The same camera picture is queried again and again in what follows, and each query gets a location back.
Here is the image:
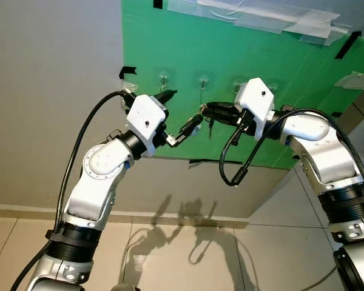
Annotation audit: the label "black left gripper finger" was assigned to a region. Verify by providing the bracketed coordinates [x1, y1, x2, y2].
[147, 89, 178, 106]
[166, 113, 204, 149]

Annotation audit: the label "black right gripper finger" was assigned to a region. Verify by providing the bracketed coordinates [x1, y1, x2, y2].
[200, 101, 240, 114]
[205, 112, 243, 127]

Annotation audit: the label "small translucent tape piece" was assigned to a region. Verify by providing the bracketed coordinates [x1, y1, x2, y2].
[334, 71, 364, 92]
[118, 79, 138, 93]

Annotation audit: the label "green board with hooks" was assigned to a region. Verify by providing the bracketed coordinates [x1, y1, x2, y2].
[120, 0, 364, 171]

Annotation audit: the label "wide translucent tape patch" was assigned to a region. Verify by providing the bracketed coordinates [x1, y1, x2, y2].
[167, 0, 354, 47]

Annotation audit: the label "stacked brown cardboard boxes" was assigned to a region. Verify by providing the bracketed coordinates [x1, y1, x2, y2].
[335, 78, 364, 135]

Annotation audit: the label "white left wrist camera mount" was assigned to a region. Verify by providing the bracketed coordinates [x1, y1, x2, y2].
[126, 93, 169, 144]

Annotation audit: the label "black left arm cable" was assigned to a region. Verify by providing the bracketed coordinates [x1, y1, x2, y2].
[11, 89, 138, 291]

